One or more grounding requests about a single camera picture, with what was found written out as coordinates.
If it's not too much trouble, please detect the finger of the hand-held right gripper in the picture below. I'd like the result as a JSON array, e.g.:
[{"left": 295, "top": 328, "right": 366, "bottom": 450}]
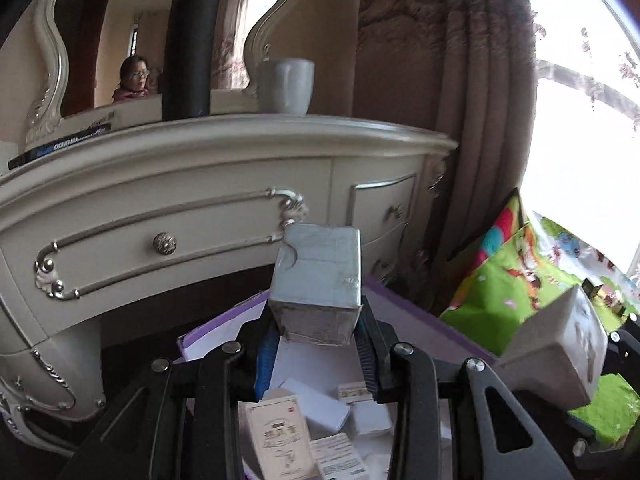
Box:
[
  {"left": 606, "top": 314, "right": 640, "bottom": 362},
  {"left": 566, "top": 407, "right": 640, "bottom": 462}
]

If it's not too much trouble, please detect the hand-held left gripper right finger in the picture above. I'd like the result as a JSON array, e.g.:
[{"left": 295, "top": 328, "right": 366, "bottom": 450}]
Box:
[{"left": 356, "top": 305, "right": 574, "bottom": 480}]

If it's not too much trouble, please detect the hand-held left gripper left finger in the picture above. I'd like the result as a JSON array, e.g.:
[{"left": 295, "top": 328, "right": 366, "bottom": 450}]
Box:
[{"left": 65, "top": 310, "right": 282, "bottom": 480}]

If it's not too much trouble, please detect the purple cardboard storage box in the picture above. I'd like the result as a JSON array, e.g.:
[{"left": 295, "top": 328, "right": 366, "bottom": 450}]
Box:
[{"left": 177, "top": 277, "right": 502, "bottom": 480}]

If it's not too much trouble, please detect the beige cube box with print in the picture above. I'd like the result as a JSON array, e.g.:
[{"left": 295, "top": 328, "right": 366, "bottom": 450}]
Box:
[{"left": 492, "top": 284, "right": 609, "bottom": 409}]

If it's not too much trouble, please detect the large beige carton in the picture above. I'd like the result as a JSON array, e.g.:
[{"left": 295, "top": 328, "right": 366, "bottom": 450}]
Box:
[{"left": 238, "top": 394, "right": 322, "bottom": 480}]

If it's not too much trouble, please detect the plain beige cube box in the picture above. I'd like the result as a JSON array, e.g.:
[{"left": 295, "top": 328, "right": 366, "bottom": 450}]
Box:
[{"left": 268, "top": 223, "right": 364, "bottom": 347}]

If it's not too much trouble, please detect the small white box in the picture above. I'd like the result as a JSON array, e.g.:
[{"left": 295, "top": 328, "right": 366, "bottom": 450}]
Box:
[{"left": 349, "top": 402, "right": 394, "bottom": 439}]

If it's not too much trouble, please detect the small dresser drawer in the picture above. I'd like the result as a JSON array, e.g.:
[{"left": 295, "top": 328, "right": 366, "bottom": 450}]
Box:
[
  {"left": 349, "top": 174, "right": 419, "bottom": 242},
  {"left": 360, "top": 224, "right": 409, "bottom": 287}
]

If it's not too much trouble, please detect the cartoon printed green blanket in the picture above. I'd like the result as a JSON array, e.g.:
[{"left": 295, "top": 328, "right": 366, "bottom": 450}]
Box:
[{"left": 440, "top": 194, "right": 640, "bottom": 441}]

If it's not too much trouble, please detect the wide dresser drawer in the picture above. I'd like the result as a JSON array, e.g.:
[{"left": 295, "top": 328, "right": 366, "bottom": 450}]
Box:
[{"left": 0, "top": 157, "right": 335, "bottom": 322}]

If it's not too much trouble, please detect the white dressing table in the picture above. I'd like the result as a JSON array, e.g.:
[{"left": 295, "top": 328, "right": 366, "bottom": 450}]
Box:
[{"left": 0, "top": 112, "right": 459, "bottom": 442}]

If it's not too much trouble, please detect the brown curtain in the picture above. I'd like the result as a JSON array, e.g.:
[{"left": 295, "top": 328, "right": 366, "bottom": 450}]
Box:
[{"left": 350, "top": 0, "right": 539, "bottom": 311}]

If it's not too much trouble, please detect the grey mug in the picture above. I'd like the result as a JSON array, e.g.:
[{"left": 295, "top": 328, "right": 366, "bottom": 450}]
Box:
[{"left": 256, "top": 58, "right": 316, "bottom": 116}]

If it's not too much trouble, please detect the dark blue book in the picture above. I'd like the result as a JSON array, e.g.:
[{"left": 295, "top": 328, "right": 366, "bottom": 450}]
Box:
[{"left": 7, "top": 120, "right": 114, "bottom": 171}]

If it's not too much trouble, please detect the black cylinder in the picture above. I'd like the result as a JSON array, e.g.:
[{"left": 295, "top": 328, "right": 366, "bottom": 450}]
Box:
[{"left": 161, "top": 0, "right": 223, "bottom": 122}]

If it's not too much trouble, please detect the ornate framed mirror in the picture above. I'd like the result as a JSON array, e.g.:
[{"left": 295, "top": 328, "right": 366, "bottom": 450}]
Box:
[{"left": 24, "top": 0, "right": 301, "bottom": 147}]

